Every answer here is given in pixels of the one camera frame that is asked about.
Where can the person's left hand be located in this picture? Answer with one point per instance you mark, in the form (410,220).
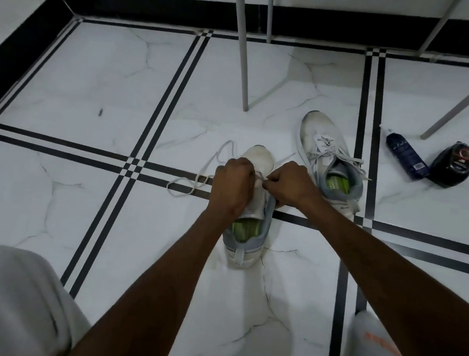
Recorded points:
(231,188)

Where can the black shoe polish container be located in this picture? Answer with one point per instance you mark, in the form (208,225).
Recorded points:
(452,166)

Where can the person's left forearm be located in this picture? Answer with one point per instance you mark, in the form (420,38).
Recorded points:
(150,299)

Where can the person's right forearm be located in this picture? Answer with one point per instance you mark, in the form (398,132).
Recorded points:
(404,297)

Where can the dark blue spray bottle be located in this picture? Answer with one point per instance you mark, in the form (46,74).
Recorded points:
(408,158)

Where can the white sneaker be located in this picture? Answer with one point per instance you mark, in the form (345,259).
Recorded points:
(246,256)
(314,125)

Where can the white shorts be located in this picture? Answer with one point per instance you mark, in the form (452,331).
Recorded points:
(10,308)

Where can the white sock with orange print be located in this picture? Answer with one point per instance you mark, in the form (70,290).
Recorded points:
(379,352)

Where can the grey metal shelf rack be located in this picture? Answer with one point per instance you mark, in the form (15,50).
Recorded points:
(242,62)

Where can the person's right hand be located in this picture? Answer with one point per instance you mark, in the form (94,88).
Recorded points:
(295,187)

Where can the white shoelace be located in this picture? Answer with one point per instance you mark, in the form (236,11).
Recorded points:
(335,150)
(260,176)

